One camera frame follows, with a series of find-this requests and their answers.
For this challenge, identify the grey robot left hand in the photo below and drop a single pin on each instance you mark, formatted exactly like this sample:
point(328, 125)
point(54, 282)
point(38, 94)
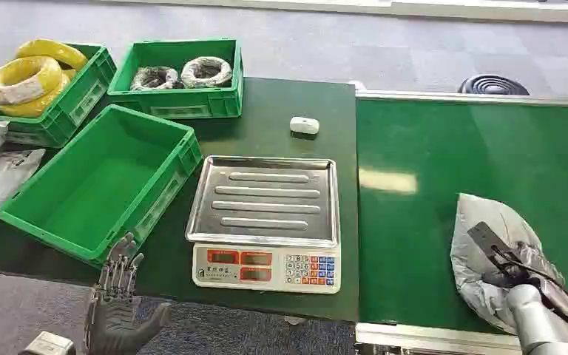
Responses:
point(112, 318)

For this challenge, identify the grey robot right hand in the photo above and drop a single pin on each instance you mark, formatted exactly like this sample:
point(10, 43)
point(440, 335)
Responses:
point(512, 274)

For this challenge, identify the grey plastic parcel bag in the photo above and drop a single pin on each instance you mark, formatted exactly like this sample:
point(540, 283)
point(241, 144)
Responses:
point(485, 220)

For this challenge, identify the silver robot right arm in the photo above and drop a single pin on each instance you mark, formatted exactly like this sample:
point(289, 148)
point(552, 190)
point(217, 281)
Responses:
point(541, 323)

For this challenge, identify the green conveyor belt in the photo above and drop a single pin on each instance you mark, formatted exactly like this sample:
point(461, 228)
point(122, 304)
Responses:
point(411, 235)

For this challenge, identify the large empty green crate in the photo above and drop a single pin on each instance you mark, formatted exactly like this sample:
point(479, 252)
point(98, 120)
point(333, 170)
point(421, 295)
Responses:
point(98, 186)

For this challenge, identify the white electronic weighing scale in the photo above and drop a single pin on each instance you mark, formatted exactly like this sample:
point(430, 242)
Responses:
point(264, 210)

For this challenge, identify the green crate with yellow coils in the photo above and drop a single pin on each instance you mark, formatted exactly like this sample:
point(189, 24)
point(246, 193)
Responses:
point(76, 108)

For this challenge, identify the green crate with grey coils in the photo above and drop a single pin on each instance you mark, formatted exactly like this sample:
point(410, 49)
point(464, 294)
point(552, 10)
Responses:
point(186, 105)

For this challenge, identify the small white oval device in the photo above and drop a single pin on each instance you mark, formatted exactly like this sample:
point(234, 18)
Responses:
point(304, 125)

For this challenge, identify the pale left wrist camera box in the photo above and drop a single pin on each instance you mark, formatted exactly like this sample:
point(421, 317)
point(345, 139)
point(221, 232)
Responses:
point(49, 345)

